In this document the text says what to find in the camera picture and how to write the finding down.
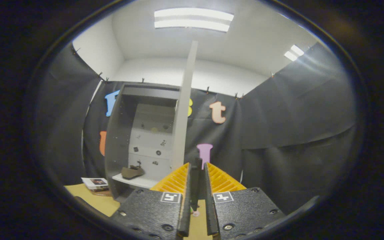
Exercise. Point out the white shoe cabinet door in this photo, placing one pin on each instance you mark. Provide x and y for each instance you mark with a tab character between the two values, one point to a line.
183	116

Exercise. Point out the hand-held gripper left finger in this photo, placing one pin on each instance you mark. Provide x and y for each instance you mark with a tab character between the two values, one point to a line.
185	216

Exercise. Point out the large ceiling light panel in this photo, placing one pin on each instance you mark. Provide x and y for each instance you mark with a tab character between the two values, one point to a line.
193	20

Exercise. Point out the grey shoe cabinet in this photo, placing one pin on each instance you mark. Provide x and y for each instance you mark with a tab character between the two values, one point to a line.
115	150

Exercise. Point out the brown book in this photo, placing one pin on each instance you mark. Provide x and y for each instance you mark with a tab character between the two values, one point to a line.
102	192

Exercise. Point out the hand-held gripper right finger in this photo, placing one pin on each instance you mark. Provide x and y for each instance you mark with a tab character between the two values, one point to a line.
211	216

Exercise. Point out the black backdrop cloth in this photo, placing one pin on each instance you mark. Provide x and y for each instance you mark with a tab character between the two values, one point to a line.
295	133

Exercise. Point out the brown plush shoe with bow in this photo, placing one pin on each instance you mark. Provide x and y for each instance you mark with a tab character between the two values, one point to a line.
132	172

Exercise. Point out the white cabinet shelf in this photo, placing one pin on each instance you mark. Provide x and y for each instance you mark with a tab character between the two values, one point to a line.
138	181

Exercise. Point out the white book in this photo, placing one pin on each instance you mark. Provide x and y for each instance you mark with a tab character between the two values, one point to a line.
93	182

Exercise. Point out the small ceiling light panel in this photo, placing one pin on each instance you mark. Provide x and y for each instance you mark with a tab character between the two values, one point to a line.
293	53

